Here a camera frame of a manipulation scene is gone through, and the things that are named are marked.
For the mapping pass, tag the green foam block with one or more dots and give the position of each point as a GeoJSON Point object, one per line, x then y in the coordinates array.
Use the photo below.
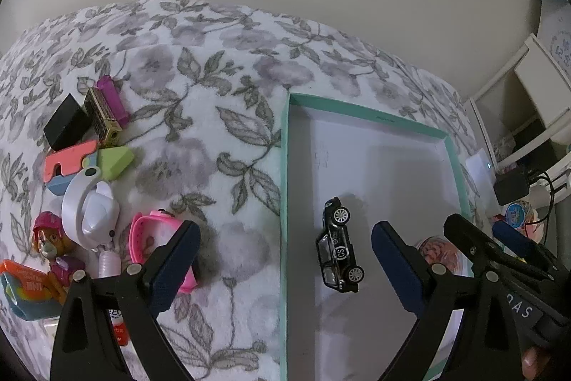
{"type": "Point", "coordinates": [113, 161]}

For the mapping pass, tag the orange blue package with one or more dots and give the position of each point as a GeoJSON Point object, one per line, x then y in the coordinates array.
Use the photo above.
{"type": "Point", "coordinates": [26, 278]}

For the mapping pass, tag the white printed bag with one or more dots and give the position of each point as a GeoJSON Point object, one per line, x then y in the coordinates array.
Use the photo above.
{"type": "Point", "coordinates": [557, 33]}

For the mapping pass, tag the toy dog figure pink helmet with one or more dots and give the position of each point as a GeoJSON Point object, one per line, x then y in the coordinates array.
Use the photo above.
{"type": "Point", "coordinates": [47, 229]}

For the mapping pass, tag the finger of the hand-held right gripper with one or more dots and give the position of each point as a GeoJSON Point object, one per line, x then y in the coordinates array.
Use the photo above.
{"type": "Point", "coordinates": [513, 236]}
{"type": "Point", "coordinates": [464, 233]}

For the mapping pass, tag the clear round tub orange pieces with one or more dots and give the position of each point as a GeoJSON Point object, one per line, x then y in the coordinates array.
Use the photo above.
{"type": "Point", "coordinates": [446, 254]}

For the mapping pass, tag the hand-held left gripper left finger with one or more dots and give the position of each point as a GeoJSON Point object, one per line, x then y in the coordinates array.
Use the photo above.
{"type": "Point", "coordinates": [174, 269]}

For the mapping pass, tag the white smart watch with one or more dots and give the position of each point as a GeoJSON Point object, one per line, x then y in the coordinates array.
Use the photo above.
{"type": "Point", "coordinates": [100, 207]}

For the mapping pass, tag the pink kids watch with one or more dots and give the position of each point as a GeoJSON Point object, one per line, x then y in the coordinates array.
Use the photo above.
{"type": "Point", "coordinates": [140, 229]}

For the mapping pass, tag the person's right hand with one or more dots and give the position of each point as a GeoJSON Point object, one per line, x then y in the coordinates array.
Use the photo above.
{"type": "Point", "coordinates": [535, 363]}

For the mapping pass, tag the teal shallow cardboard box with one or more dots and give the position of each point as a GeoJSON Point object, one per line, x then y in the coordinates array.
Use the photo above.
{"type": "Point", "coordinates": [379, 149]}

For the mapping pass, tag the black toy car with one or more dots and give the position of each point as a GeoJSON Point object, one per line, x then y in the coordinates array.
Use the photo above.
{"type": "Point", "coordinates": [339, 251]}

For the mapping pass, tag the black rectangular block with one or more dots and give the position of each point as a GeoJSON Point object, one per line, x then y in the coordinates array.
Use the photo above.
{"type": "Point", "coordinates": [67, 124]}

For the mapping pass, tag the pink foam block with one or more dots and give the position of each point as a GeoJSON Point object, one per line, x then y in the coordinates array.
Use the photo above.
{"type": "Point", "coordinates": [67, 155]}

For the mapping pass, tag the white shelf unit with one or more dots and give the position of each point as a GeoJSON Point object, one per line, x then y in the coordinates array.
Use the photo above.
{"type": "Point", "coordinates": [531, 64]}

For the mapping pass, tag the small pale pink bottle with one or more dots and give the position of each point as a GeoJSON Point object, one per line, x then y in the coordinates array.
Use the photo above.
{"type": "Point", "coordinates": [108, 262]}

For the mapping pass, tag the white tube red label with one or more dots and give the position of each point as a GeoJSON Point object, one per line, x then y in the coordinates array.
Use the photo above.
{"type": "Point", "coordinates": [117, 325]}

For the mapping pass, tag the black charger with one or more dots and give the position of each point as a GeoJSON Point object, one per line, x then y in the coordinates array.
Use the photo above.
{"type": "Point", "coordinates": [513, 187]}

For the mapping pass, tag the floral grey white blanket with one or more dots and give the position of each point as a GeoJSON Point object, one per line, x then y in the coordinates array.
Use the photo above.
{"type": "Point", "coordinates": [200, 73]}

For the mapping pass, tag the gold brown small box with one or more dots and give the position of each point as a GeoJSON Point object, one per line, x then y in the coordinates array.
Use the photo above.
{"type": "Point", "coordinates": [100, 113]}

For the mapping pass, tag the purple dispenser toy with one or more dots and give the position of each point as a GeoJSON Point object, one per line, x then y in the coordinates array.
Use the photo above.
{"type": "Point", "coordinates": [111, 95]}

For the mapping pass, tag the blue foam block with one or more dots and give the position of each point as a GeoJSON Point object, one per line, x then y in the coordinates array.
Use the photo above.
{"type": "Point", "coordinates": [58, 184]}

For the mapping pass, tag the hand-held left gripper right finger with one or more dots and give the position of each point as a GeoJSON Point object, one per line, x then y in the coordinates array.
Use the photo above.
{"type": "Point", "coordinates": [397, 269]}

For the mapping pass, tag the white power strip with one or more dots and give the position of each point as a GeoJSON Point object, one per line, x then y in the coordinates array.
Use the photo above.
{"type": "Point", "coordinates": [479, 166]}

